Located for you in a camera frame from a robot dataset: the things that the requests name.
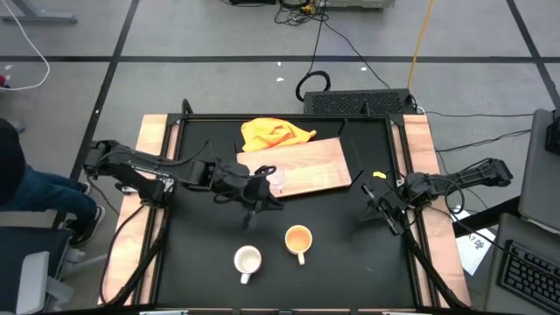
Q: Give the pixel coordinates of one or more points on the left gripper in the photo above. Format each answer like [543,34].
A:
[238,179]

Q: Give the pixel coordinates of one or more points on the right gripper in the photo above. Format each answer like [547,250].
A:
[394,201]

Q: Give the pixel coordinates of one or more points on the clear glass cup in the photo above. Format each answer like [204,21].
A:
[275,181]

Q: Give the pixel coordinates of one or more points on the peach plastic mug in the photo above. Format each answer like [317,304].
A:
[298,240]

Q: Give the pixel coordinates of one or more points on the grey white patterned mug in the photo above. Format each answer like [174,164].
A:
[247,260]

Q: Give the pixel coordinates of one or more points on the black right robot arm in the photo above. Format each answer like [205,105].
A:
[472,177]

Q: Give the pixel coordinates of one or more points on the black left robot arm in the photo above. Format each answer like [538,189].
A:
[131,164]

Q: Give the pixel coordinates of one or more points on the yellow tag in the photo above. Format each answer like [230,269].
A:
[380,175]

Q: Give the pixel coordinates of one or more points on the wooden cutting board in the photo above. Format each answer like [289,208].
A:
[315,168]

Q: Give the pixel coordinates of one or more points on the orange cloth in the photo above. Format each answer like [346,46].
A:
[271,133]

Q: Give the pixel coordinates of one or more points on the wooden table side board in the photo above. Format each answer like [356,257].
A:
[420,140]
[151,131]

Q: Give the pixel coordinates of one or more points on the white paper sheet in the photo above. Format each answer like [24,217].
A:
[474,249]

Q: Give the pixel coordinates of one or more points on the black computer box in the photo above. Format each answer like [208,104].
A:
[359,102]

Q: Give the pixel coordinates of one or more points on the grey laptop with black keyboard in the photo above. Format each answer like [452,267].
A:
[529,275]

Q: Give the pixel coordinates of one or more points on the grey flat panel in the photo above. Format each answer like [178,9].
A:
[540,175]

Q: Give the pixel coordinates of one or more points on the black box device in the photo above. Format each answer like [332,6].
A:
[552,131]

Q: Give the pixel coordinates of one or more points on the person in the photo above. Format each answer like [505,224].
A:
[44,192]

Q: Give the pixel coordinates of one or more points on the grey office chair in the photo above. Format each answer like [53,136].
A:
[26,271]

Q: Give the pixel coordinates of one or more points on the grey metal desk foot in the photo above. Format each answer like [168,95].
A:
[39,17]

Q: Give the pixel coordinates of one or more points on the black aluminium table frame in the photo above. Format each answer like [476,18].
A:
[219,116]

